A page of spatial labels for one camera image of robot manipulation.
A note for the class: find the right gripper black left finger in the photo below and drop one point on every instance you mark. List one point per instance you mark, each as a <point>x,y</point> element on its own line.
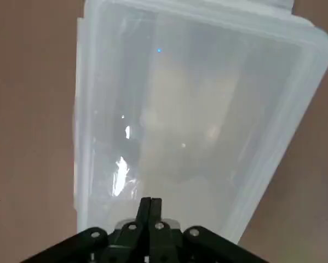
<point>125,241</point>

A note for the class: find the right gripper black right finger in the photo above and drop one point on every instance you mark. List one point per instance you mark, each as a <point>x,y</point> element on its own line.
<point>174,241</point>

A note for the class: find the white plastic preservation box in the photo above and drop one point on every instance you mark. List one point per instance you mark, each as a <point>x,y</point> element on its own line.
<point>80,137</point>

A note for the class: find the translucent white box lid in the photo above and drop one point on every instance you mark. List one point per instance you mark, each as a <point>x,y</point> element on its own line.
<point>207,82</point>

